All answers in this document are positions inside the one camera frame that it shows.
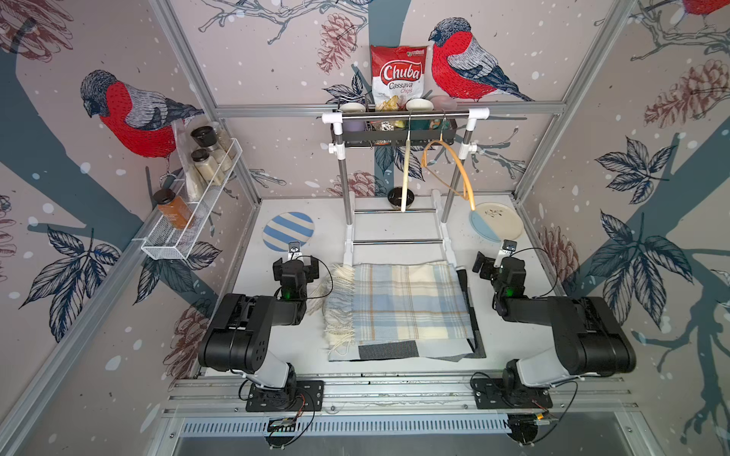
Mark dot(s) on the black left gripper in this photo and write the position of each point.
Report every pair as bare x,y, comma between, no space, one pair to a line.
311,271

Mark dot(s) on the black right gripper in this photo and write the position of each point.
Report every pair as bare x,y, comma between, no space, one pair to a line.
488,263

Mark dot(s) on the blue cream plaid scarf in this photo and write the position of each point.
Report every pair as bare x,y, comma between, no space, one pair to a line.
336,309

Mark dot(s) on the black grey checkered scarf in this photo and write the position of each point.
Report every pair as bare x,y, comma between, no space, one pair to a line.
419,310

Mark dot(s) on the cream wooden hanger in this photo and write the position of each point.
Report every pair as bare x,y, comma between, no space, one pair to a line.
406,163

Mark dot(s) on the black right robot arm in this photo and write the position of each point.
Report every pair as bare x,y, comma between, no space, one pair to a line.
587,338

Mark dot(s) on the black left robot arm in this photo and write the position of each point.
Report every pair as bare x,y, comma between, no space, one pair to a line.
237,338

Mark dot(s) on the blue striped round plate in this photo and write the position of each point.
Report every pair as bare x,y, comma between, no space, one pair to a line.
285,228

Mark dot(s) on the cream and blue plate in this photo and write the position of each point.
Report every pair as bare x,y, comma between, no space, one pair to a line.
496,222

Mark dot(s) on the small black bowl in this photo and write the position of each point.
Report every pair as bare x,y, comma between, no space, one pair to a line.
395,198

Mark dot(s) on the clear plastic bag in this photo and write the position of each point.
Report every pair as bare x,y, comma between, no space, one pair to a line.
196,186

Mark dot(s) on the orange spice jar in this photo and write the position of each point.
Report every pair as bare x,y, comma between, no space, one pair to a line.
173,207

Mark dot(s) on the black lid spice jar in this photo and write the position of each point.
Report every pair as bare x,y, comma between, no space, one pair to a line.
206,137
207,167

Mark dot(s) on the red Chuba chips bag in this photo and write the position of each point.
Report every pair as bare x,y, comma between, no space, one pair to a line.
398,75

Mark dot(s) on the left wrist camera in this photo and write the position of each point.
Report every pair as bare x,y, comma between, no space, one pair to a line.
294,250

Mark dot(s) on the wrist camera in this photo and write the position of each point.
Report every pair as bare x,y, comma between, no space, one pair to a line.
294,250
507,249

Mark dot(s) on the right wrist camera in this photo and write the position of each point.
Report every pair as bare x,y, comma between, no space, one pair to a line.
507,249

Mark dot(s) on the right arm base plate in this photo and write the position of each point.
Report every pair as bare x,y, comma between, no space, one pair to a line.
491,394

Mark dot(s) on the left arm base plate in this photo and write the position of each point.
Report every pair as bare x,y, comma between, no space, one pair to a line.
304,396

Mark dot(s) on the black wall shelf basket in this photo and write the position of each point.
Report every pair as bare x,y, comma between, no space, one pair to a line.
358,129

